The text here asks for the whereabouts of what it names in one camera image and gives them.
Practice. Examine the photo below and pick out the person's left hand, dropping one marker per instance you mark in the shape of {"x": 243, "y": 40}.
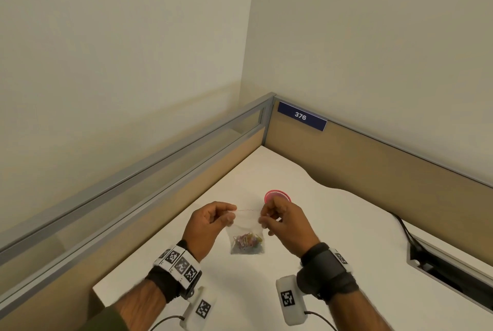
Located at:
{"x": 204, "y": 230}

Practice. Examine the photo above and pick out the person's right hand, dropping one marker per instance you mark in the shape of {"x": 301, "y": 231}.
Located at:
{"x": 289, "y": 226}

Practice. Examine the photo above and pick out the small clear plastic bag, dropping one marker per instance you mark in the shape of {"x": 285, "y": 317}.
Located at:
{"x": 246, "y": 223}

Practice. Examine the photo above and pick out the person's left forearm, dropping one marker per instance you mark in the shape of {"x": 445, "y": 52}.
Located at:
{"x": 142, "y": 302}

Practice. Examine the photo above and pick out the red cup with paper label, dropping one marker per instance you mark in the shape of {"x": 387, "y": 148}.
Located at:
{"x": 278, "y": 194}

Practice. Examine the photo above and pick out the left wristband with marker tags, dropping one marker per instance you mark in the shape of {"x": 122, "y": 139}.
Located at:
{"x": 179, "y": 265}

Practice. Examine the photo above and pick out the right wristband with marker tag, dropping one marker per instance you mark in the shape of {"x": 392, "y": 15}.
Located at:
{"x": 327, "y": 273}

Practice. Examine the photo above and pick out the beige partition with glass strip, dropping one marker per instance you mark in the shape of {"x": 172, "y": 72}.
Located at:
{"x": 115, "y": 246}

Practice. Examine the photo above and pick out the beige partition panel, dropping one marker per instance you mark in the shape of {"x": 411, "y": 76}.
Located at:
{"x": 385, "y": 173}

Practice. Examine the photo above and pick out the blue sign plate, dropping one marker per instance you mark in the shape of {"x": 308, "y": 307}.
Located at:
{"x": 300, "y": 116}

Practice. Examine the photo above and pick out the olive green sleeve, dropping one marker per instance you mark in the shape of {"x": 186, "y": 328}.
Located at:
{"x": 108, "y": 321}

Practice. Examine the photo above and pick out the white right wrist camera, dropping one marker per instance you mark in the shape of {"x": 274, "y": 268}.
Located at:
{"x": 290, "y": 300}

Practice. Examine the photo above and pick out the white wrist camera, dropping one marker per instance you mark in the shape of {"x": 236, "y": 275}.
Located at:
{"x": 202, "y": 309}
{"x": 290, "y": 300}

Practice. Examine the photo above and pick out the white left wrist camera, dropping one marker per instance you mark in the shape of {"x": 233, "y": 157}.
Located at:
{"x": 202, "y": 309}

